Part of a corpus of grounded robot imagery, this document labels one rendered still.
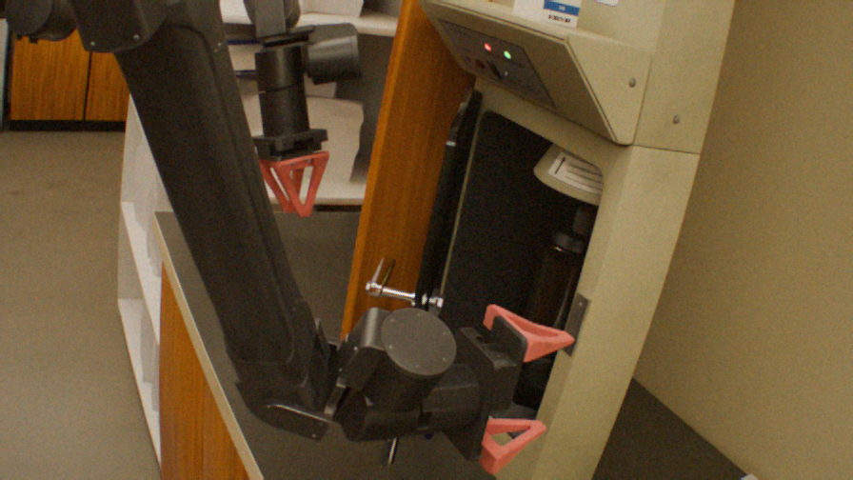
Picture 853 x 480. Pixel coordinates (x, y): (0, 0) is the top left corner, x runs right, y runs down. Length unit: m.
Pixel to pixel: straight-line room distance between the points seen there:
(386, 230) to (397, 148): 0.12
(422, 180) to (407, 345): 0.58
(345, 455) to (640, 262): 0.44
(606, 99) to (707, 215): 0.57
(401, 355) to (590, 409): 0.44
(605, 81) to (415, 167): 0.43
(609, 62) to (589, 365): 0.35
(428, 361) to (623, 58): 0.36
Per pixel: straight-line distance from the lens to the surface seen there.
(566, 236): 0.96
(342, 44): 0.90
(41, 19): 1.00
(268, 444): 1.01
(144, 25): 0.36
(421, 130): 1.09
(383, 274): 0.86
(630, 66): 0.77
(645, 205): 0.84
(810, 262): 1.16
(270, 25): 0.90
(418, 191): 1.12
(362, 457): 1.01
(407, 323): 0.56
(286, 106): 0.91
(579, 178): 0.90
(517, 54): 0.82
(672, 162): 0.84
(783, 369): 1.20
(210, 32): 0.41
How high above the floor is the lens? 1.55
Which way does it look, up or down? 20 degrees down
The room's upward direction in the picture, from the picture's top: 12 degrees clockwise
